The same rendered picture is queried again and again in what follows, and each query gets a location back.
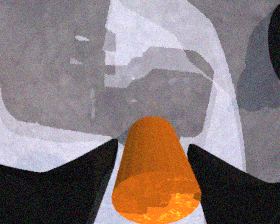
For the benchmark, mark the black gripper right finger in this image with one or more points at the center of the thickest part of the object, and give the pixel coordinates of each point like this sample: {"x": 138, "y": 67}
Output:
{"x": 229, "y": 195}

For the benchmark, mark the orange knob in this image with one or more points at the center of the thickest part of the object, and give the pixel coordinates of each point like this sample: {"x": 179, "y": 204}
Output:
{"x": 155, "y": 183}

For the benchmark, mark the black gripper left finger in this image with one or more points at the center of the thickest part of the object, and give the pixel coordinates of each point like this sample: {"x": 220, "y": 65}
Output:
{"x": 68, "y": 194}

